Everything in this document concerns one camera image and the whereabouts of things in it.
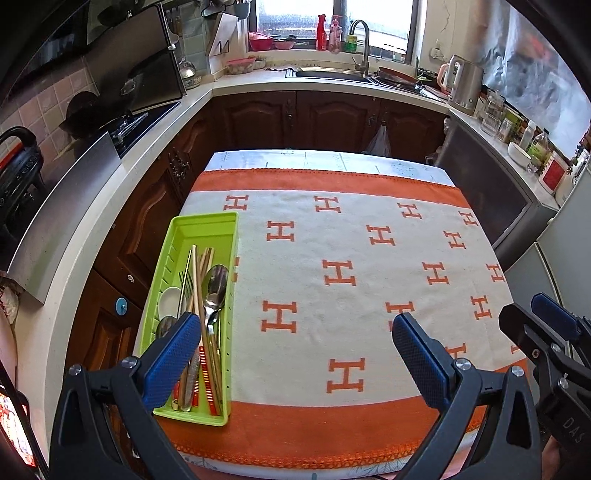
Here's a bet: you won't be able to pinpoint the white jar with red label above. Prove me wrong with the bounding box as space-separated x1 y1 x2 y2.
538 150 571 195

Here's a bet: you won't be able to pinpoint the steel electric kettle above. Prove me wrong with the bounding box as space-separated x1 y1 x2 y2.
448 54 485 116

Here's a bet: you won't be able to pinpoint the green plastic utensil tray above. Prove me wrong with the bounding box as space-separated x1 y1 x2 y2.
134 211 240 428

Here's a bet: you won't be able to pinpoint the grey appliance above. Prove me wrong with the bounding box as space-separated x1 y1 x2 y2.
434 113 559 264

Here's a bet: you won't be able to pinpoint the white plastic bag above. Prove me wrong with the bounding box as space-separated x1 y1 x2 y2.
365 124 392 158

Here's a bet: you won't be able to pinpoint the stainless steel panel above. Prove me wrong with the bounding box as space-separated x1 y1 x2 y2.
8 131 122 305

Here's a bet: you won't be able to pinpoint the white refrigerator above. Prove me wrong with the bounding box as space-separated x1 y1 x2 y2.
503 148 591 324

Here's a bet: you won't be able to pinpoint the clear glass jar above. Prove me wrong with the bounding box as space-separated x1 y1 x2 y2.
480 88 506 134

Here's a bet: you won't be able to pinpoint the black range hood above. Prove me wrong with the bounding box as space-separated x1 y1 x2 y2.
0 0 162 93

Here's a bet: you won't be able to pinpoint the clear bottle with green label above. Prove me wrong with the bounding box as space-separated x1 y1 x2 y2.
526 129 552 174

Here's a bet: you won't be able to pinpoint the white ceramic spoon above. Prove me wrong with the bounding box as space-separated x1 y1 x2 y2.
158 286 184 320

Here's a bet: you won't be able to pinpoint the metal stove splash guard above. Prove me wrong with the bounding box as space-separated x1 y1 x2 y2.
85 4 188 114

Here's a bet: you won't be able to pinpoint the black and red pressure cooker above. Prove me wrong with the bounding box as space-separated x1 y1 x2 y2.
0 126 44 222

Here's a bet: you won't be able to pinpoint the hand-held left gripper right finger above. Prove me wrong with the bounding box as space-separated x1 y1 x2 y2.
392 312 541 480

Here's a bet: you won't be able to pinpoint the black cooktop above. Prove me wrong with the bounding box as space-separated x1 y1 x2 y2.
111 99 183 160

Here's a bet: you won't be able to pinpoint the large stainless steel spoon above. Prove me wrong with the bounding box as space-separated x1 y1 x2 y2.
178 264 230 412

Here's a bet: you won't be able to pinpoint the hanging utensil rack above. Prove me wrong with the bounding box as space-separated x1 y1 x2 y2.
201 0 252 19

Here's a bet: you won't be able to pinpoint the steel kitchen sink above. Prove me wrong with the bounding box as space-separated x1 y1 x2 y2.
285 67 379 86

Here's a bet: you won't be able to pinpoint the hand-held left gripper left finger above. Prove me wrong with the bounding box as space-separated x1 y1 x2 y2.
48 312 201 480

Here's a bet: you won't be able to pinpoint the kitchen window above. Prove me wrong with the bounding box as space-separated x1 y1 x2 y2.
252 0 423 51

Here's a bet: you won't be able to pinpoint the small stainless steel spoon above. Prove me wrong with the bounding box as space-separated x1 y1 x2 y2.
203 295 225 384

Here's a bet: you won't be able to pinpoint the white bowl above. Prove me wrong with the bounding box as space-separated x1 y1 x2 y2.
507 141 532 169

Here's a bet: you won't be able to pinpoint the orange and white patterned cloth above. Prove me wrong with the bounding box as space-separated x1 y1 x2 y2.
154 168 529 464

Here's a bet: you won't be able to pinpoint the foil wall covering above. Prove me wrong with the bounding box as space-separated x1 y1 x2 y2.
480 0 589 148

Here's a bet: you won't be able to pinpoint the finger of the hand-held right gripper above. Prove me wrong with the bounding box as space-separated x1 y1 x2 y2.
530 292 591 356
498 302 573 374

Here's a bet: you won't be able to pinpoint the floral patterned bag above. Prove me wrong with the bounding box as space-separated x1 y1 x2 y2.
0 286 21 324

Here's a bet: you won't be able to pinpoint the white cutting board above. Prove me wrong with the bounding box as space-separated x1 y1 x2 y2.
205 13 241 56

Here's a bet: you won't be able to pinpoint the black wok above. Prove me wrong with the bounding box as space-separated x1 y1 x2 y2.
60 91 121 139

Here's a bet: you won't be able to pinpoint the food container with pink lid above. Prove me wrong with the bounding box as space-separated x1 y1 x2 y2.
225 56 256 75

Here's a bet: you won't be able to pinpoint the steel spoon with copper handle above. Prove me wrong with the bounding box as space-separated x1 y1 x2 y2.
154 316 178 342

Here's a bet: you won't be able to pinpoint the smartphone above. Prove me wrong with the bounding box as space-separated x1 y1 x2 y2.
0 360 38 467

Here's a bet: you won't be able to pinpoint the white kitchen countertop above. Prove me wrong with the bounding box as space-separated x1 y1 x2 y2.
14 65 561 416

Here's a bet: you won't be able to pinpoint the red frying pan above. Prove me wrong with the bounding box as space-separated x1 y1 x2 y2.
376 66 423 86

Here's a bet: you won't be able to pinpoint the brown wooden kitchen cabinets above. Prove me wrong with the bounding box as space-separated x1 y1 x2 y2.
65 90 451 370

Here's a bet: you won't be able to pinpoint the steel kitchen faucet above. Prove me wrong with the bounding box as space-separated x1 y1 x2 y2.
347 19 372 75

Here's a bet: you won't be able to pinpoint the bundle of wooden chopsticks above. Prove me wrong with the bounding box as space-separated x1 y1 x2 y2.
198 249 223 415

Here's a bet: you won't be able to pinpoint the stainless steel fork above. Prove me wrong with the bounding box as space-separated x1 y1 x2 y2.
177 270 193 317

